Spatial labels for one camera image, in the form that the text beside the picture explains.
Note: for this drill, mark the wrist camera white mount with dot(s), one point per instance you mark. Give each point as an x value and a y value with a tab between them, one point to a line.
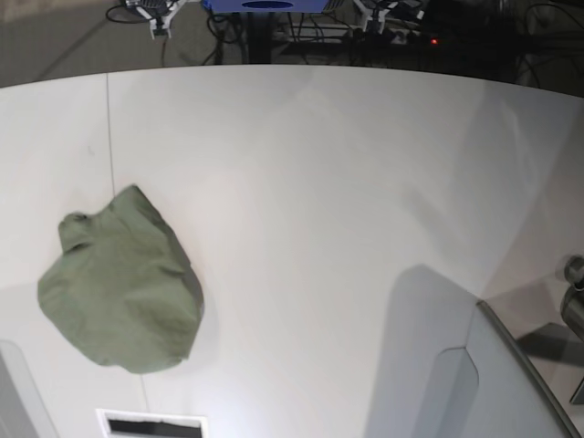
158	14
376	16

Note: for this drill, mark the blue box with oval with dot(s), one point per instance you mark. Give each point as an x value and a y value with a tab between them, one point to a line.
264	6

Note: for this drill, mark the white label with black strip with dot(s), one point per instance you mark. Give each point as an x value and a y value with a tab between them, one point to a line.
142	424

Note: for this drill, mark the black power strip red light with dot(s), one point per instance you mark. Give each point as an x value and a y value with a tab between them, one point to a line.
396	37

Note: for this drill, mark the olive green t-shirt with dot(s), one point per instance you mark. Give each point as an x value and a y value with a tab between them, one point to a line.
123	291

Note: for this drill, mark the grey metal stand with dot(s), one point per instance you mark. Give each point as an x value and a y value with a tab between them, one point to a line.
560	343

